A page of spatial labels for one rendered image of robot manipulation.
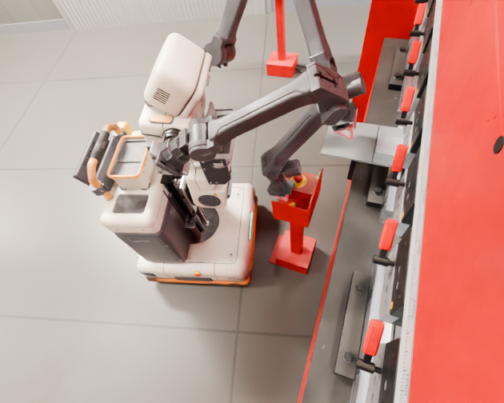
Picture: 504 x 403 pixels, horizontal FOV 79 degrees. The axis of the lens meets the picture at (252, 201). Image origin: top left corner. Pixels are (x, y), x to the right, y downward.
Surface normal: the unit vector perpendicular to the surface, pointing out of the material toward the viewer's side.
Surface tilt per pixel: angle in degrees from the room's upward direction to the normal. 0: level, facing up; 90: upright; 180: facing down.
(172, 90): 90
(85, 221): 0
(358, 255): 0
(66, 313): 0
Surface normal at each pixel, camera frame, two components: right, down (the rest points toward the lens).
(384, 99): -0.12, -0.51
